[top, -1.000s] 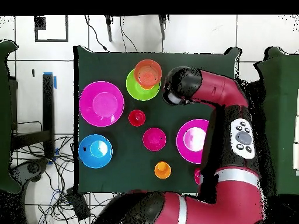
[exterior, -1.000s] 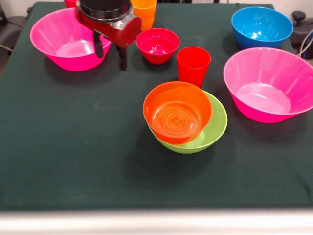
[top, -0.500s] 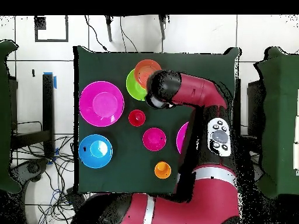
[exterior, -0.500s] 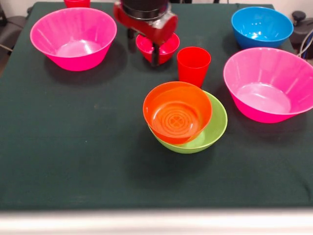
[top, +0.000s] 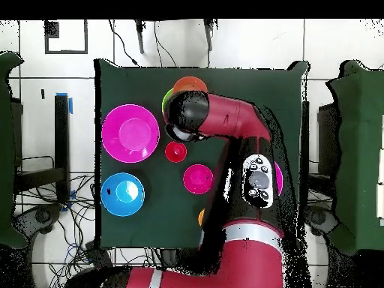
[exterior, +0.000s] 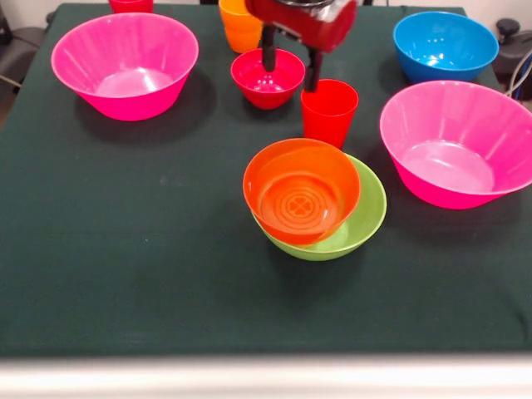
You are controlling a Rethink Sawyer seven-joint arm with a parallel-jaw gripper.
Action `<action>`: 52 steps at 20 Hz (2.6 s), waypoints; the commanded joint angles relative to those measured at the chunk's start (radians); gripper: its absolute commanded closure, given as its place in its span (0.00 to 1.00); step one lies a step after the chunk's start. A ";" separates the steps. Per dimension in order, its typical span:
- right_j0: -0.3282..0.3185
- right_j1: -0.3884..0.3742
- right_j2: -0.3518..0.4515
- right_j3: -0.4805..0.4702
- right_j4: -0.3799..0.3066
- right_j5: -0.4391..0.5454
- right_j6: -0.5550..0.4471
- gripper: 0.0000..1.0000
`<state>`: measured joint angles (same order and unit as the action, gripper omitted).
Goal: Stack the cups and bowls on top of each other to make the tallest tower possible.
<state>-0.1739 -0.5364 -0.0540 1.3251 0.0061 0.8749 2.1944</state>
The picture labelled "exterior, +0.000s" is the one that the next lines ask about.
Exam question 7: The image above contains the dark green tablecloth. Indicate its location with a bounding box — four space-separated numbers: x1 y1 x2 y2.
0 2 532 358

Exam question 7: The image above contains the large pink bowl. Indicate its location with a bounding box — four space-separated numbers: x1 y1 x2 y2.
50 12 200 122
379 80 532 210

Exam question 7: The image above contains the red cup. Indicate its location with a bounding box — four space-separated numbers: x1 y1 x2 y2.
300 78 360 150

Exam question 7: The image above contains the small crimson bowl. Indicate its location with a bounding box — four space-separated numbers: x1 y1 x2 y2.
230 47 307 111

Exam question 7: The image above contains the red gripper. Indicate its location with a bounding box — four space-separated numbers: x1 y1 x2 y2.
244 0 358 93

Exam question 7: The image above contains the crimson cup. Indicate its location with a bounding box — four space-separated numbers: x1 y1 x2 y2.
108 0 154 14

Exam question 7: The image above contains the orange cup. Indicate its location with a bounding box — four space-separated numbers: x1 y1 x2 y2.
219 0 264 54

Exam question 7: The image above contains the green bowl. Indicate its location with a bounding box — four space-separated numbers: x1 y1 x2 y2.
252 154 388 262

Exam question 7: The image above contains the orange bowl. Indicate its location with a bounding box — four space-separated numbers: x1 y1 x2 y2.
242 137 362 247

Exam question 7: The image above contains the black pedestal leg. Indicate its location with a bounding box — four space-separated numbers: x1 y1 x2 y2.
495 18 532 78

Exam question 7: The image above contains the blue bowl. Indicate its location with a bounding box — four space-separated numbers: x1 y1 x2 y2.
392 11 500 84

